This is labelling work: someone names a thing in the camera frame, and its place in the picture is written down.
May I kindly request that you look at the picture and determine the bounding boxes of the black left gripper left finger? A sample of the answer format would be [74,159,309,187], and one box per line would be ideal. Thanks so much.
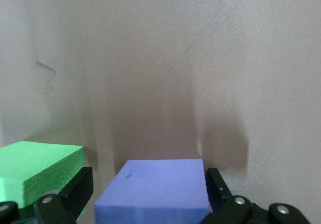
[0,166,94,224]

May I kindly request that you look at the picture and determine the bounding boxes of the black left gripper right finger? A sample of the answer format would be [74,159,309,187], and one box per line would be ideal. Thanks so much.
[199,168,311,224]

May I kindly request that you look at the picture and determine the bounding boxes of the green foam cube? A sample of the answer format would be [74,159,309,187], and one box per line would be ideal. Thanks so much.
[0,140,87,222]

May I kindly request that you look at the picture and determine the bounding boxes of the purple foam cube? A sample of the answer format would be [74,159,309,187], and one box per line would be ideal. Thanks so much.
[93,158,210,224]

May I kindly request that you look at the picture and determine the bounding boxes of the brown table cover sheet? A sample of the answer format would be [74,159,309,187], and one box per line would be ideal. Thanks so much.
[0,0,321,224]

